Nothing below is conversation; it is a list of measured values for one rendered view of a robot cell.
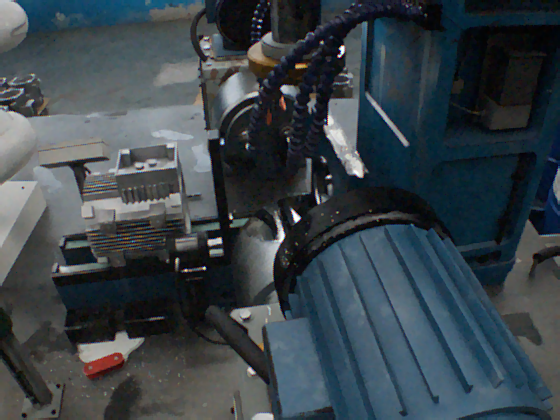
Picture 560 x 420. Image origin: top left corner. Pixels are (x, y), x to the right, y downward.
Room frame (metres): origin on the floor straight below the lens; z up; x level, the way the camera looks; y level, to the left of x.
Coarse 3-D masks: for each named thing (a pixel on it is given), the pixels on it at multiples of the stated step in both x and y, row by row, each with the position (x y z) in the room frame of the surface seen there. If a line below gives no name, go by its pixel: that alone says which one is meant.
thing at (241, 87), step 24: (240, 72) 1.21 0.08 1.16; (216, 96) 1.19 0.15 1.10; (240, 96) 1.07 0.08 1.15; (288, 96) 1.07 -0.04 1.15; (216, 120) 1.08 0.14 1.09; (240, 120) 1.05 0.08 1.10; (288, 120) 1.07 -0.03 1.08; (240, 144) 1.05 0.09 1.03; (264, 144) 1.06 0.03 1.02; (240, 168) 1.05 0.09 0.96; (264, 168) 1.06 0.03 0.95
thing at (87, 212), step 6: (90, 174) 0.85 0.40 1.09; (174, 198) 0.75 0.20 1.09; (180, 198) 0.76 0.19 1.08; (174, 204) 0.75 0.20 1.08; (180, 204) 0.75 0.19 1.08; (84, 210) 0.73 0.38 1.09; (90, 210) 0.73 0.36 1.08; (84, 216) 0.72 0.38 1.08; (90, 216) 0.72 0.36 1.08; (102, 258) 0.73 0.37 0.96; (108, 258) 0.73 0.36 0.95
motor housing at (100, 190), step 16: (96, 176) 0.82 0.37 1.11; (112, 176) 0.81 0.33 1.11; (96, 192) 0.77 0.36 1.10; (112, 192) 0.77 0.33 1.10; (96, 208) 0.75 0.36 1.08; (128, 208) 0.75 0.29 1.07; (144, 208) 0.75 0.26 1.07; (176, 208) 0.76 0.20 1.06; (96, 224) 0.73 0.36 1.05; (128, 224) 0.72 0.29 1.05; (144, 224) 0.73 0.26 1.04; (176, 224) 0.74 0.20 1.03; (96, 240) 0.71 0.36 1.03; (112, 240) 0.71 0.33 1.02; (128, 240) 0.72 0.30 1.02; (144, 240) 0.72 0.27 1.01; (160, 240) 0.72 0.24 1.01; (96, 256) 0.71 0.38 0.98; (128, 256) 0.72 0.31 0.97; (144, 256) 0.76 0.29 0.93
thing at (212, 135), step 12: (216, 132) 0.70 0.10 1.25; (216, 144) 0.69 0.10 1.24; (216, 156) 0.69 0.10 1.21; (216, 168) 0.69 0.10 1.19; (216, 180) 0.69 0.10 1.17; (216, 192) 0.68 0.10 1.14; (216, 204) 0.68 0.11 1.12; (228, 216) 0.69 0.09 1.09; (228, 228) 0.69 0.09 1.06; (228, 240) 0.69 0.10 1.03; (228, 252) 0.69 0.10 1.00
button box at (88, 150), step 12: (48, 144) 1.02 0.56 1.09; (60, 144) 1.02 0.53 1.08; (72, 144) 1.02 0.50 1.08; (84, 144) 1.02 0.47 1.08; (96, 144) 1.02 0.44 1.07; (108, 144) 1.08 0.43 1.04; (48, 156) 1.00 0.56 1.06; (60, 156) 1.00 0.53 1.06; (72, 156) 1.00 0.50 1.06; (84, 156) 1.00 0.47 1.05; (96, 156) 1.00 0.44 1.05; (108, 156) 1.05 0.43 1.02; (48, 168) 1.03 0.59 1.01
